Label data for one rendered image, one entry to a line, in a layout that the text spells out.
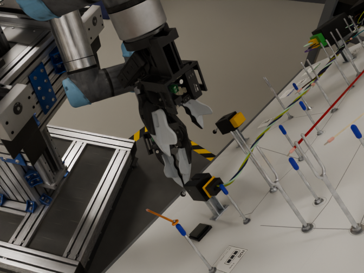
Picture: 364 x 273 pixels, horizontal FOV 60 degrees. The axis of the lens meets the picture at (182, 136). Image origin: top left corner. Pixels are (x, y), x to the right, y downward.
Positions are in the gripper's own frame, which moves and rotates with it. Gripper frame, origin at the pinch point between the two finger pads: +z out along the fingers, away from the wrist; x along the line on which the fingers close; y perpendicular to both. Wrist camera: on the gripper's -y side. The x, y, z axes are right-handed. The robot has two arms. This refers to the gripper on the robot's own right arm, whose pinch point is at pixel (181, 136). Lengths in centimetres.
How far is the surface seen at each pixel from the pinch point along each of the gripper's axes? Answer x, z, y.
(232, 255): -8.8, 13.7, 14.9
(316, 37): 65, 11, -10
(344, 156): 16.3, 10.7, 21.2
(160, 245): -12.3, 24.0, -7.2
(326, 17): 92, 15, -20
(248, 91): 146, 94, -121
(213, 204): -0.1, 17.9, 1.1
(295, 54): 222, 99, -124
